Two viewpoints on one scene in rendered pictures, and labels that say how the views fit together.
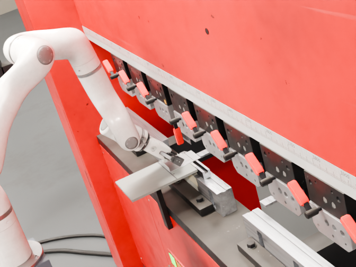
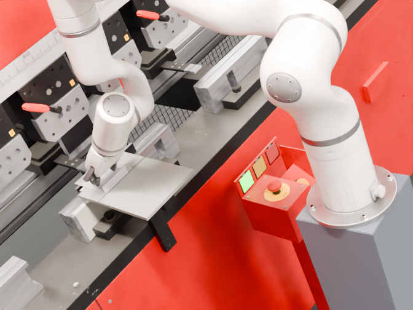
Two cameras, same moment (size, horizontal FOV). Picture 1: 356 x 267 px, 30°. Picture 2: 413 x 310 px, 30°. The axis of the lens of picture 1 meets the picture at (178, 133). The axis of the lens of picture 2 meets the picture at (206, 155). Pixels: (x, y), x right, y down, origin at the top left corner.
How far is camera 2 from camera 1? 302 cm
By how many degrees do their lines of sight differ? 91
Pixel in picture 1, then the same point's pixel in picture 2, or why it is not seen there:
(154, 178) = (141, 179)
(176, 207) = not seen: hidden behind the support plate
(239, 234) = (211, 123)
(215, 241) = (225, 133)
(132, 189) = (167, 184)
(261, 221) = (215, 73)
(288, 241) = (243, 46)
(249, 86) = not seen: outside the picture
